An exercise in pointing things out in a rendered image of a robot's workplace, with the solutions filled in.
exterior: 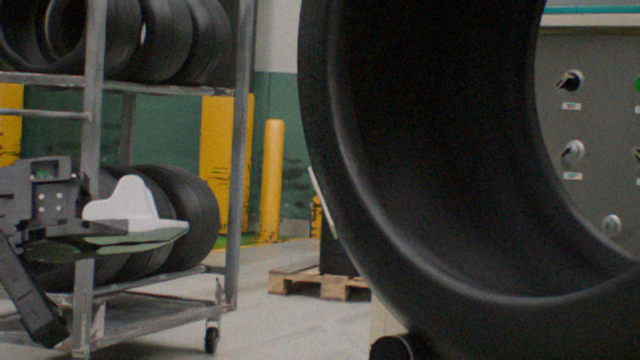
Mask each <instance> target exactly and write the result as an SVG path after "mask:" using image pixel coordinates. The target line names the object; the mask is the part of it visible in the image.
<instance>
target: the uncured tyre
mask: <svg viewBox="0 0 640 360"><path fill-rule="evenodd" d="M546 1H547V0H302V3H301V10H300V19H298V32H297V55H296V66H297V90H298V101H299V111H301V118H302V124H303V130H304V136H305V140H306V145H307V150H308V154H309V158H310V161H311V166H312V169H313V173H314V176H315V180H316V182H317V186H318V188H320V191H321V193H322V196H323V198H324V201H325V204H326V207H327V209H328V212H329V214H330V217H331V219H332V223H333V226H334V229H335V232H336V234H338V236H339V238H340V241H341V243H342V245H343V247H344V249H345V251H346V253H347V254H348V256H349V258H350V261H351V262H352V264H353V265H354V267H355V269H357V270H358V272H359V273H360V275H361V276H362V279H363V280H364V282H365V283H366V284H367V286H368V287H369V288H370V290H371V291H372V292H373V294H374V295H376V297H377V299H378V300H379V301H380V302H381V303H382V304H383V306H384V307H385V308H386V309H387V310H388V311H389V312H390V313H391V315H392V317H393V318H395V319H396V320H397V321H398V322H399V323H400V324H401V325H402V326H403V327H404V328H406V329H407V330H408V331H409V332H410V333H411V334H412V336H414V337H416V338H417V339H418V340H419V341H420V342H422V343H423V344H424V345H425V346H427V347H428V348H429V349H431V350H433V351H435V352H436V353H437V355H439V356H440V357H442V358H443V359H445V360H640V258H639V257H637V256H635V255H633V254H631V253H630V252H628V251H625V250H624V249H622V248H621V247H619V246H618V245H616V244H615V243H614V242H612V240H611V239H610V238H608V237H606V236H605V235H604V234H603V233H601V232H600V231H599V230H598V229H597V228H596V227H595V226H594V225H593V224H592V223H591V222H590V220H589V219H588V218H586V217H585V215H584V214H583V213H582V212H581V211H580V209H579V208H578V207H577V206H576V204H575V203H574V201H573V199H572V198H571V196H570V195H569V193H568V192H566V190H565V188H564V187H563V185H562V182H561V180H560V179H559V177H558V175H557V173H556V171H555V169H554V166H553V163H552V161H551V158H550V156H549V153H548V150H546V147H545V143H544V140H543V137H542V133H541V129H540V124H539V119H538V113H537V105H536V96H535V57H536V46H537V40H538V34H539V28H540V23H541V19H542V15H543V12H544V7H545V4H546Z"/></svg>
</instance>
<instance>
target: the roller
mask: <svg viewBox="0 0 640 360"><path fill-rule="evenodd" d="M369 360H445V359H443V358H442V357H440V356H439V355H437V353H436V352H435V351H433V350H431V349H429V348H428V347H427V346H425V345H424V344H423V343H422V342H420V341H419V340H418V339H417V338H416V337H414V336H412V334H411V333H410V332H404V333H397V334H389V336H384V337H381V338H379V339H377V340H376V341H374V342H373V344H372V346H371V348H370V351H369Z"/></svg>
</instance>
